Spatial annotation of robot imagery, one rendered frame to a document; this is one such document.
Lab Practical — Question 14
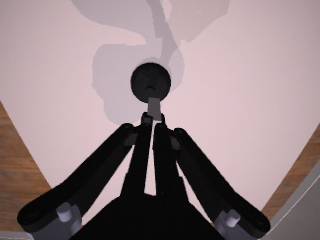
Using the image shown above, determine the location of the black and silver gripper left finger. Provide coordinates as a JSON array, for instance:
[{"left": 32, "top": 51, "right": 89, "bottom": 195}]
[{"left": 17, "top": 97, "right": 154, "bottom": 240}]

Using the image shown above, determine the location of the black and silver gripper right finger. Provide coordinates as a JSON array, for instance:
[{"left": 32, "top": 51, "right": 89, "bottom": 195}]
[{"left": 152, "top": 98, "right": 271, "bottom": 240}]

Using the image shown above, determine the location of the black dome-shaped bell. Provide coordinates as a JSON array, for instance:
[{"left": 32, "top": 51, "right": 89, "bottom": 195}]
[{"left": 130, "top": 62, "right": 171, "bottom": 104}]

